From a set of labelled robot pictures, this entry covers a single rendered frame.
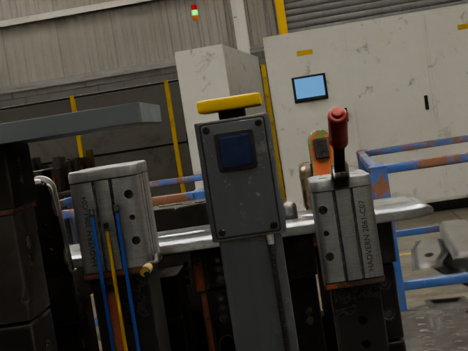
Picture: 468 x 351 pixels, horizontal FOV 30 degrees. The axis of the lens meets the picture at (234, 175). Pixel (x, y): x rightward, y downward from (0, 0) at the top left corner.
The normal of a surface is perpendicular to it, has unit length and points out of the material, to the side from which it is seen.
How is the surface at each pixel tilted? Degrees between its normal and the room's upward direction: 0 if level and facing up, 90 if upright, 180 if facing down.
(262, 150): 90
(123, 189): 90
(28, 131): 90
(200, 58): 90
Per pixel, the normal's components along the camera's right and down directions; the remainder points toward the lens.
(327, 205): -0.05, 0.06
